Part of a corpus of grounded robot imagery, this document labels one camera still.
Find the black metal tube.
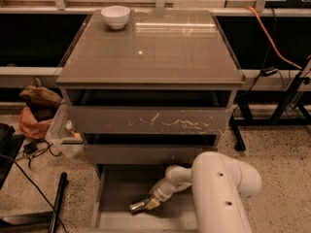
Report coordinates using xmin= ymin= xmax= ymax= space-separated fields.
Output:
xmin=48 ymin=172 xmax=67 ymax=233

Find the grey drawer cabinet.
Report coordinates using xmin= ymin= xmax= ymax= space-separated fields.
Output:
xmin=55 ymin=9 xmax=245 ymax=233

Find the black power adapter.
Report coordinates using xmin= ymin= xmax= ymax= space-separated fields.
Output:
xmin=23 ymin=142 xmax=38 ymax=154

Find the brown cloth bag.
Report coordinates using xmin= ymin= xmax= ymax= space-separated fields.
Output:
xmin=19 ymin=77 xmax=62 ymax=108

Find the orange cloth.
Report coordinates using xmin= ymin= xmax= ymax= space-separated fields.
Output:
xmin=18 ymin=107 xmax=52 ymax=140

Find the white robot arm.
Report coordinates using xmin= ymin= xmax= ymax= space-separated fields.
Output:
xmin=145 ymin=151 xmax=262 ymax=233

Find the grey middle drawer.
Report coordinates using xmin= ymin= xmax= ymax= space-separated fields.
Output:
xmin=85 ymin=134 xmax=219 ymax=164

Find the orange cable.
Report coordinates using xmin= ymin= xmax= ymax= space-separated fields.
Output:
xmin=245 ymin=5 xmax=304 ymax=71

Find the grey top drawer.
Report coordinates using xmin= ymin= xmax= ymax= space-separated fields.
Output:
xmin=69 ymin=106 xmax=231 ymax=135

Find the black floor cable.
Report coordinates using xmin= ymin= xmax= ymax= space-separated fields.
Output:
xmin=0 ymin=153 xmax=69 ymax=233

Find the grey bottom drawer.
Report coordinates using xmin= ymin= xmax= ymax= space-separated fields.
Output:
xmin=90 ymin=165 xmax=198 ymax=233

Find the white ceramic bowl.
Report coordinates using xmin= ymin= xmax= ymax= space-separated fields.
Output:
xmin=101 ymin=6 xmax=130 ymax=30

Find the black table leg frame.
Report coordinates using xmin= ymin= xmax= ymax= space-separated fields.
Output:
xmin=229 ymin=59 xmax=311 ymax=151

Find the black bin at left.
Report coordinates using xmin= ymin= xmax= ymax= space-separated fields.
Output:
xmin=0 ymin=123 xmax=25 ymax=189

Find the clear plastic container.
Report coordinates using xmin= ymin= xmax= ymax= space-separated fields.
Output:
xmin=46 ymin=104 xmax=84 ymax=157

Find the grey drawer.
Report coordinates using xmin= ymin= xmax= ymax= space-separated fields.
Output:
xmin=90 ymin=165 xmax=198 ymax=233
xmin=85 ymin=134 xmax=219 ymax=164
xmin=69 ymin=106 xmax=231 ymax=135

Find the silver blue redbull can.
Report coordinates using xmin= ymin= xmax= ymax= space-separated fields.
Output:
xmin=129 ymin=198 xmax=149 ymax=215

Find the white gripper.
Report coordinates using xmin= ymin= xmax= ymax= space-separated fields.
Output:
xmin=145 ymin=179 xmax=179 ymax=211

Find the black box on rail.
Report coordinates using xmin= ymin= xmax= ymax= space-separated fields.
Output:
xmin=260 ymin=67 xmax=278 ymax=77

